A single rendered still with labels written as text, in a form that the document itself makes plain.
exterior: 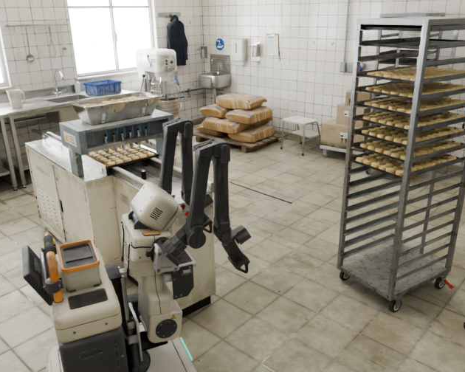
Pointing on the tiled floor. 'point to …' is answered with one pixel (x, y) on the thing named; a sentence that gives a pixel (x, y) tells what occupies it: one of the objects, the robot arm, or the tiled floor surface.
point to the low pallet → (239, 141)
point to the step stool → (302, 129)
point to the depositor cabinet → (76, 200)
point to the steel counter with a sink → (0, 111)
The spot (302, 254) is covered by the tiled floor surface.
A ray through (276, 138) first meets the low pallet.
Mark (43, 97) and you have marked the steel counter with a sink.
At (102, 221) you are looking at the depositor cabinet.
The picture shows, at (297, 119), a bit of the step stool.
